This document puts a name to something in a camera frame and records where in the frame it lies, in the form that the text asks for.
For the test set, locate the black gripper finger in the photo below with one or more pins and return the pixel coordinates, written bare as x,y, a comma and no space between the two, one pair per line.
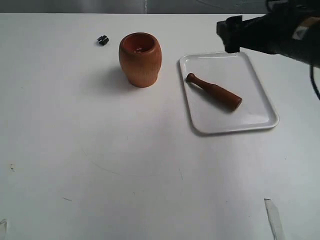
227,30

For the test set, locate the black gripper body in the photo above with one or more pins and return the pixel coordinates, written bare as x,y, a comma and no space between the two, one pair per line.
290,28

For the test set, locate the dark wooden pestle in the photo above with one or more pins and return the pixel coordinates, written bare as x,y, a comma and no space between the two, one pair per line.
224,97

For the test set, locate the wooden mortar cup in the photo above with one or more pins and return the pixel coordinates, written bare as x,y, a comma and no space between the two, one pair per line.
140,58

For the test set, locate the white rectangular plastic tray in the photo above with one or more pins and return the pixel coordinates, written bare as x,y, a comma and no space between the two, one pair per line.
235,73

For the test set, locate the small black clip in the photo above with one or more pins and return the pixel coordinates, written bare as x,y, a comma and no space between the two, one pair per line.
103,40

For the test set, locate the clear tape strip right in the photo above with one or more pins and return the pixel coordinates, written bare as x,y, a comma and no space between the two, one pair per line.
274,220

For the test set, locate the clear tape strip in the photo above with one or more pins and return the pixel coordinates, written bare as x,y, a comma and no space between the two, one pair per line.
274,220
3,229

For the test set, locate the clear tape strip left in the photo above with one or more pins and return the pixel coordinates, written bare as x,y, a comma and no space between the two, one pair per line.
3,229

